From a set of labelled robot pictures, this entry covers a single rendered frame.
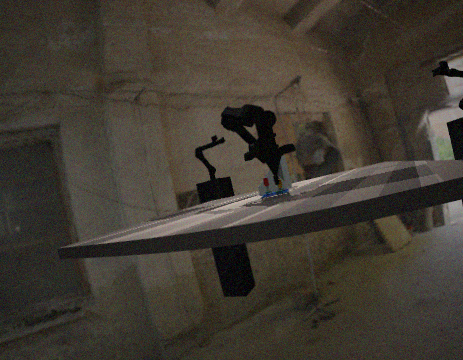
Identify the blue circuit board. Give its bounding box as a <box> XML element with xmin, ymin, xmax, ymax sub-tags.
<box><xmin>261</xmin><ymin>175</ymin><xmax>289</xmax><ymax>202</ymax></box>

